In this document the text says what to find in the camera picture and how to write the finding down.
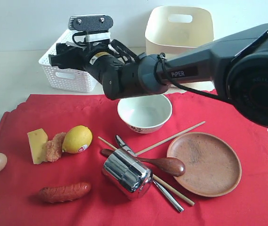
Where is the upper wooden chopstick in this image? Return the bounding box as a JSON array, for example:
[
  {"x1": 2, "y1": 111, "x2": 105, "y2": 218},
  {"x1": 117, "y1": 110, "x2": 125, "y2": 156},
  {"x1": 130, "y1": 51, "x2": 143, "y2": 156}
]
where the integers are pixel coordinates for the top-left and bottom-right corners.
[{"x1": 136, "y1": 121, "x2": 206, "y2": 155}]

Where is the red sausage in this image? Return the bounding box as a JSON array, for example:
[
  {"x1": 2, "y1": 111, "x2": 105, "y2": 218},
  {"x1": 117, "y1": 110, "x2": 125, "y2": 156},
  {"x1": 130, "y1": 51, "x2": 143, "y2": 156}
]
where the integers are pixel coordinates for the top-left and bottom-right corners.
[{"x1": 37, "y1": 182, "x2": 92, "y2": 203}]

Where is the shiny steel cup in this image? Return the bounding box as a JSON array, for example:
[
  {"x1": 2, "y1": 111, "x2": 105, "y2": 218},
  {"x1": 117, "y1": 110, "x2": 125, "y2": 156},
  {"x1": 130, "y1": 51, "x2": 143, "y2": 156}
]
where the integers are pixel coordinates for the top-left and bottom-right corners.
[{"x1": 100, "y1": 149, "x2": 153, "y2": 200}]

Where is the brown wooden spoon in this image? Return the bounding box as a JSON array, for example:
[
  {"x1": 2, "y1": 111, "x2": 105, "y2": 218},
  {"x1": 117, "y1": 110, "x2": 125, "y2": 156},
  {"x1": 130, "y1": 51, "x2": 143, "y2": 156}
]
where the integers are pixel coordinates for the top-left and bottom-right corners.
[{"x1": 100, "y1": 149, "x2": 185, "y2": 176}]

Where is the steel table knife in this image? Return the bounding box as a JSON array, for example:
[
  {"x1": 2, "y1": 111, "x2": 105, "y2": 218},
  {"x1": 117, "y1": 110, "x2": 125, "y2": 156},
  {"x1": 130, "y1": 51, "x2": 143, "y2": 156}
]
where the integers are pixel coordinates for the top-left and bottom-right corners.
[{"x1": 115, "y1": 135, "x2": 184, "y2": 213}]

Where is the brown wooden plate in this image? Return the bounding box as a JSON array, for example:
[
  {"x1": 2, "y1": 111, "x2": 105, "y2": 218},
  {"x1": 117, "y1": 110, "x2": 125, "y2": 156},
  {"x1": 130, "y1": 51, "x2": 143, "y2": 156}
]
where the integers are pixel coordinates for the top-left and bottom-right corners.
[{"x1": 167, "y1": 132, "x2": 242, "y2": 197}]

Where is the yellow lemon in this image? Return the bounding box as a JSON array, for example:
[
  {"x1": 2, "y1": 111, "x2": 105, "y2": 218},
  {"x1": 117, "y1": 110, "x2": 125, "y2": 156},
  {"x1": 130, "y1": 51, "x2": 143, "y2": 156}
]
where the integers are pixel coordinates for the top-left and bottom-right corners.
[{"x1": 62, "y1": 125, "x2": 93, "y2": 154}]

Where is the white ceramic bowl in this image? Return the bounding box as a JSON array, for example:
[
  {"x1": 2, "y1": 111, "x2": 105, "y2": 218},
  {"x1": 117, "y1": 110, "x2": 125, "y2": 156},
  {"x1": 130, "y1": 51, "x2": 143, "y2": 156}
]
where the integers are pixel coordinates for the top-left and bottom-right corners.
[{"x1": 117, "y1": 94, "x2": 172, "y2": 134}]

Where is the orange fried chicken nugget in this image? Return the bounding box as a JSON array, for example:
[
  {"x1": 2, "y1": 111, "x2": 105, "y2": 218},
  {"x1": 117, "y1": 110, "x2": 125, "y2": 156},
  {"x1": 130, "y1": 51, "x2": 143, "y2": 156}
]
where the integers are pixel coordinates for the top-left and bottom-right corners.
[{"x1": 46, "y1": 132, "x2": 66, "y2": 162}]

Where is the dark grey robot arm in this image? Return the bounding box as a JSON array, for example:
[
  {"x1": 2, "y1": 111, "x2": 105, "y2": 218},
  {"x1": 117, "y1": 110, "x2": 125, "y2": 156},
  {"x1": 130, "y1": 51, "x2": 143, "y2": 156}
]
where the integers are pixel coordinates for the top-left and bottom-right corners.
[{"x1": 49, "y1": 23, "x2": 268, "y2": 128}]

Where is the white perforated plastic basket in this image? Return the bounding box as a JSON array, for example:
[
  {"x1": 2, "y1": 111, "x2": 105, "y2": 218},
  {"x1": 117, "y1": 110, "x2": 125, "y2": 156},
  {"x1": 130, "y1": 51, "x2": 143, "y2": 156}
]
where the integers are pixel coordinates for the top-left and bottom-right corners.
[{"x1": 39, "y1": 29, "x2": 98, "y2": 93}]

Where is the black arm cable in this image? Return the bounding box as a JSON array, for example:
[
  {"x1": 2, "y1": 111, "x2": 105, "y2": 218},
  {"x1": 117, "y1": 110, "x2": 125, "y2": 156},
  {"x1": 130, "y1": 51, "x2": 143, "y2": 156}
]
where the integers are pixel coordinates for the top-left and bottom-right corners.
[{"x1": 72, "y1": 32, "x2": 233, "y2": 104}]

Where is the cream plastic bin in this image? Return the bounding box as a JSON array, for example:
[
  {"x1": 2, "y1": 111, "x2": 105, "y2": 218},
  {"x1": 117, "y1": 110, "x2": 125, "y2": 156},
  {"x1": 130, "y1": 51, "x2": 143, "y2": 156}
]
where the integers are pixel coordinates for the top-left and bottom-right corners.
[{"x1": 145, "y1": 6, "x2": 214, "y2": 58}]

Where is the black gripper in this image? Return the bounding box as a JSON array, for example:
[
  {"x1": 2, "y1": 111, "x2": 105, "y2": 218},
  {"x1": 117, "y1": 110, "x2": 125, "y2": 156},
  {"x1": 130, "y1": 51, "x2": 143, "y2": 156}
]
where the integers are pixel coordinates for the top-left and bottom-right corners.
[{"x1": 48, "y1": 40, "x2": 124, "y2": 80}]

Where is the red table cloth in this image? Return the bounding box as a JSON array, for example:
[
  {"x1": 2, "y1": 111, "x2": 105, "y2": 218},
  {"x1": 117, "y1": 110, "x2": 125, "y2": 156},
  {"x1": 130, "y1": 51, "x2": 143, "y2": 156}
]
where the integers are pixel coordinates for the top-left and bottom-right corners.
[{"x1": 0, "y1": 93, "x2": 268, "y2": 226}]

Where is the wooden chopstick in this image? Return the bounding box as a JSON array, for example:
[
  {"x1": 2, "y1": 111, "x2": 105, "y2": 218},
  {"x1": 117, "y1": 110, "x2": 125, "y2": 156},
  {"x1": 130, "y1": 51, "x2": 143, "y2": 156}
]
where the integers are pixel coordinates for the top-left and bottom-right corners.
[
  {"x1": 136, "y1": 121, "x2": 206, "y2": 155},
  {"x1": 98, "y1": 137, "x2": 195, "y2": 206}
]

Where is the lower wooden chopstick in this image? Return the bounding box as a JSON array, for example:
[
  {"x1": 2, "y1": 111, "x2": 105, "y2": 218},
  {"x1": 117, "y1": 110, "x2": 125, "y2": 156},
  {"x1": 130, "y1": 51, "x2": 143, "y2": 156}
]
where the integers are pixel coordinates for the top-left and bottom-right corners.
[{"x1": 98, "y1": 137, "x2": 195, "y2": 206}]

